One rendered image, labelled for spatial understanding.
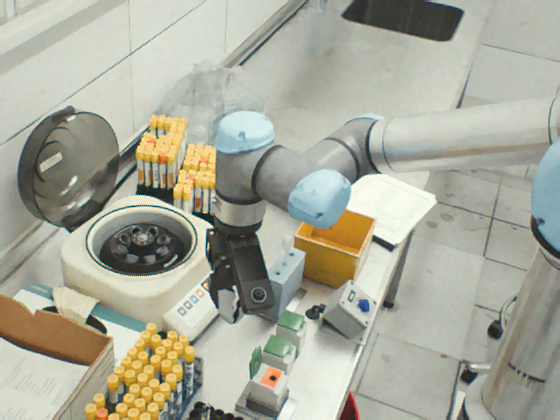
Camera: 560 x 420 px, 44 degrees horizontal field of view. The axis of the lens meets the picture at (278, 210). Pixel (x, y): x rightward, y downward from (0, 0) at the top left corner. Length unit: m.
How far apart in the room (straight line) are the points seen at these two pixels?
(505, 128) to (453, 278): 2.06
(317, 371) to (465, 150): 0.54
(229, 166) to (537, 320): 0.42
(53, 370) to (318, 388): 0.43
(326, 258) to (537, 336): 0.65
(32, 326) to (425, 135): 0.67
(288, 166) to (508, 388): 0.37
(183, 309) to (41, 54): 0.52
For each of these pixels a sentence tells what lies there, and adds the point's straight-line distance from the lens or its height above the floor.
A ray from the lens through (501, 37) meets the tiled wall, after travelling 3.30.
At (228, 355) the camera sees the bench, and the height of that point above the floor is 0.88.
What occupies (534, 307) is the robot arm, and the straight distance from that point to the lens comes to 0.75.
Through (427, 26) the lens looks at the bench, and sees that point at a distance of 2.94.
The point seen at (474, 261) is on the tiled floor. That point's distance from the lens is 2.97.
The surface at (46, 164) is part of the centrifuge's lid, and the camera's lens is 1.34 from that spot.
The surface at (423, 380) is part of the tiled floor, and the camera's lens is 2.45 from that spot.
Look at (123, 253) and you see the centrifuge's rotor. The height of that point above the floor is 0.98.
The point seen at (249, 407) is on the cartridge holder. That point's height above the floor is 0.89.
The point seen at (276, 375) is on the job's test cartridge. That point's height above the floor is 0.95.
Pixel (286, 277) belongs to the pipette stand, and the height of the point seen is 0.97.
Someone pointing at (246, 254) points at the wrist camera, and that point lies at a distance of 1.00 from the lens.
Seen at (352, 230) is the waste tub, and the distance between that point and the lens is 1.45.
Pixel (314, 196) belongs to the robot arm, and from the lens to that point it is 0.85.
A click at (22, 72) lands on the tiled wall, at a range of 1.30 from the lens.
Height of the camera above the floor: 1.82
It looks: 37 degrees down
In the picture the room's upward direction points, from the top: 7 degrees clockwise
